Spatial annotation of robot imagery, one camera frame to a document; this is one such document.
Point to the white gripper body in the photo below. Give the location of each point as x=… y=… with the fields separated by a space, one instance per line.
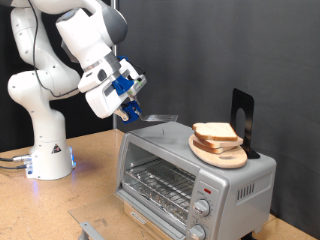
x=100 y=103

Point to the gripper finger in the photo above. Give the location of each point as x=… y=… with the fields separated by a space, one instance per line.
x=122 y=115
x=133 y=98

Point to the metal spatula with blue block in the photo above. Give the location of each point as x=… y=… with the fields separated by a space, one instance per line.
x=160 y=118

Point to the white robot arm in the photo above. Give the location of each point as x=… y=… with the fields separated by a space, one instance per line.
x=46 y=133

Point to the silver oven knob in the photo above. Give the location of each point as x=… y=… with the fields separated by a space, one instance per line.
x=201 y=207
x=196 y=232

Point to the silver toaster oven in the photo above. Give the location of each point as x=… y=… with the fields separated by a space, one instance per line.
x=240 y=180

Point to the vertical metal pole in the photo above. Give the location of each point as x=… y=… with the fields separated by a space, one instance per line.
x=114 y=125

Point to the black backdrop curtain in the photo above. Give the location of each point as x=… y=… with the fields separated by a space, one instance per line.
x=86 y=128

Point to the dark grey backdrop curtain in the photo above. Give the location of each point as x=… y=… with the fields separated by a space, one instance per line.
x=233 y=50

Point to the round wooden cutting board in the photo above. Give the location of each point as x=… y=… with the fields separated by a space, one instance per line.
x=226 y=160

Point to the black metal bookend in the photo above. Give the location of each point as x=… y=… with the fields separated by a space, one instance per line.
x=248 y=103

